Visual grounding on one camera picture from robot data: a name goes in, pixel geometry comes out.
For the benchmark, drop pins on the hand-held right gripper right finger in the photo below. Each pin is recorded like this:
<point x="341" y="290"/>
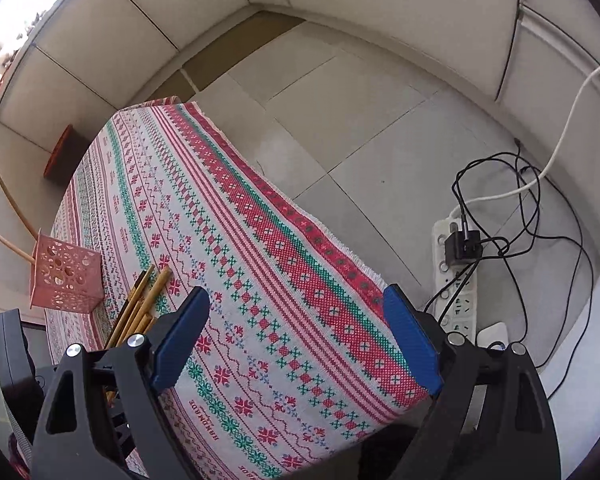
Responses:
<point x="412" y="342"/>

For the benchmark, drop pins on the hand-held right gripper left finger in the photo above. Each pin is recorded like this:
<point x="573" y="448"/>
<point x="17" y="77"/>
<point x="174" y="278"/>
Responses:
<point x="180" y="345"/>

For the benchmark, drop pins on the bamboo chopstick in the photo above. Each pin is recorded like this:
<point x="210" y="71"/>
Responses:
<point x="142" y="327"/>
<point x="157" y="287"/>
<point x="10" y="195"/>
<point x="10" y="246"/>
<point x="130" y="317"/>

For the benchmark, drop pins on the bundle of wooden chopsticks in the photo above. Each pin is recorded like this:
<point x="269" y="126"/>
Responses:
<point x="137" y="291"/>

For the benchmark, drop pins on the pink perforated utensil holder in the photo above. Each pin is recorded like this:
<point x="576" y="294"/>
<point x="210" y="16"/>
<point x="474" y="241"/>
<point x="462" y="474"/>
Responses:
<point x="65" y="275"/>

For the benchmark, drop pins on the white power strip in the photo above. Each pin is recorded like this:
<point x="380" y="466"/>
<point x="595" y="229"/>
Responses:
<point x="455" y="305"/>

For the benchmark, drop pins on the white power adapter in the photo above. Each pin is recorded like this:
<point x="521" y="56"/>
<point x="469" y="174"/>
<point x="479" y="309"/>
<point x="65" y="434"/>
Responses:
<point x="491" y="334"/>

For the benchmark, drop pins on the red green patterned tablecloth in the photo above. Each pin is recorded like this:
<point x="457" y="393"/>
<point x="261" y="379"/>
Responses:
<point x="260" y="280"/>

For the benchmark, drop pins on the black plug-in charger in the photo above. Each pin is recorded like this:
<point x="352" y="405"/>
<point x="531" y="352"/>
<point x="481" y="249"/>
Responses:
<point x="462" y="247"/>

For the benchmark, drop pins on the brown trash bin red liner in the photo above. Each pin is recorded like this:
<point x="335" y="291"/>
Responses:
<point x="67" y="160"/>

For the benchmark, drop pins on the brown floor mat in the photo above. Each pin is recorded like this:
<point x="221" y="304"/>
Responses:
<point x="220" y="55"/>

